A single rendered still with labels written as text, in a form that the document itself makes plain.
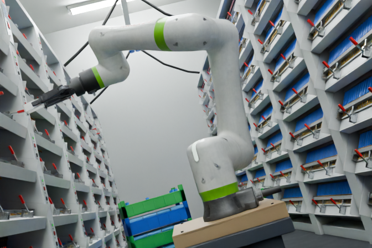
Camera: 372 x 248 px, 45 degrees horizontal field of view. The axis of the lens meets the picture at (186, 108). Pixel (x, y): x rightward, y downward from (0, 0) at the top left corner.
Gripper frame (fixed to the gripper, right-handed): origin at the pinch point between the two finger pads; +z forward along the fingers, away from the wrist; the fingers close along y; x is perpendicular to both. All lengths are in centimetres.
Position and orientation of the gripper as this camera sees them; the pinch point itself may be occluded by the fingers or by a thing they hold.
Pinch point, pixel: (33, 106)
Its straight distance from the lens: 180.6
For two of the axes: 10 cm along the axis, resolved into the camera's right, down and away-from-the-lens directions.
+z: -8.9, 4.2, -1.5
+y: -0.6, 2.2, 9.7
